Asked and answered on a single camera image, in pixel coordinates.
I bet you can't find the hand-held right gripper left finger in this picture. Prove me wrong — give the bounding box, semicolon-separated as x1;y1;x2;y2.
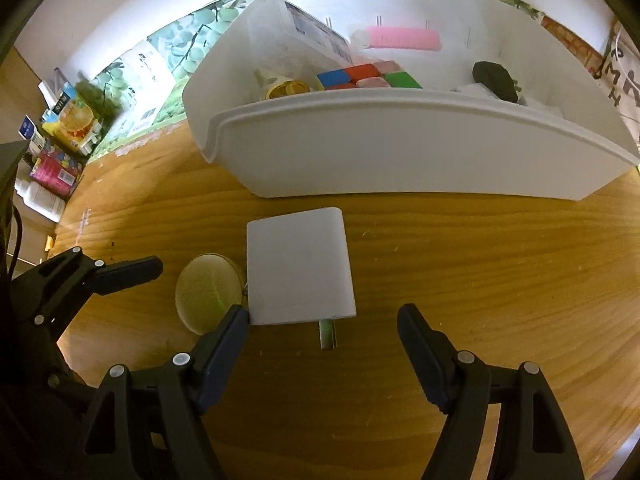
82;304;251;480

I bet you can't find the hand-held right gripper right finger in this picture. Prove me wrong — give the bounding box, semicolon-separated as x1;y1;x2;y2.
397;303;586;480

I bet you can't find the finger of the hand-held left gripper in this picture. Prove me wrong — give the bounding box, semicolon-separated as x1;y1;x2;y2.
0;139;29;212
10;246;164;341

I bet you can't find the pale green round compact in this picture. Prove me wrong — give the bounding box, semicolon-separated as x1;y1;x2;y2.
175;253;248;336

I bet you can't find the white charger block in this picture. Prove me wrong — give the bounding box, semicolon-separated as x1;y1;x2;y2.
246;206;358;351

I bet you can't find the white plastic storage bin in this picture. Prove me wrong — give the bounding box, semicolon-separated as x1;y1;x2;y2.
182;0;640;201

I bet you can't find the white heart-shaped box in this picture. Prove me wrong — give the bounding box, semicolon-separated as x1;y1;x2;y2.
452;82;566;120

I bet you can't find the clear plastic box with label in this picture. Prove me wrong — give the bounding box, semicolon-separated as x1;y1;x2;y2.
247;0;353;92

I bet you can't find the black power adapter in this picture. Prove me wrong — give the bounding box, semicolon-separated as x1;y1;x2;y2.
472;61;521;103

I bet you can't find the colourful puzzle cube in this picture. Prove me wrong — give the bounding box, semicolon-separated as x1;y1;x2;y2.
316;60;423;92

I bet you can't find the pink hair roller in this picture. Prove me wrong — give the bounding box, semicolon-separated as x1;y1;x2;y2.
350;25;443;55

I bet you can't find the pink can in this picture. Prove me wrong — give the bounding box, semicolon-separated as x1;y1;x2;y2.
29;152;83;196

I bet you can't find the white bottle with blue label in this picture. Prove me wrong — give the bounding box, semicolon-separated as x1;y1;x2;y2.
17;114;47;153

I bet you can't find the white plastic bottle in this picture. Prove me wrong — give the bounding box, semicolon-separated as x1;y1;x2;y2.
15;180;68;223

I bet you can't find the yellow juice carton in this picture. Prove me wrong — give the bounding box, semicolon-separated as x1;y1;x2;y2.
40;82;106;156

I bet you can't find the wooden shelf unit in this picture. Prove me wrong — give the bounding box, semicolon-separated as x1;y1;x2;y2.
0;45;56;261

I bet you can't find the white carton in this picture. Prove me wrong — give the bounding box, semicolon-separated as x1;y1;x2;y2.
102;40;177;133

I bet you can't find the leaf-printed paper strip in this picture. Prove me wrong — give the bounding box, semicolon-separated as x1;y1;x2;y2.
90;0;546;161

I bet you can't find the printed fabric bag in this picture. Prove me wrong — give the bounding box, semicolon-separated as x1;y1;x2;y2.
597;20;640;146

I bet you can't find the brown cardboard sheet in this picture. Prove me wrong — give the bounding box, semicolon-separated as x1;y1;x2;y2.
540;15;613;68

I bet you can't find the white cable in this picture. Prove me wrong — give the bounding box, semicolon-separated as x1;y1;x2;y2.
611;21;632;63

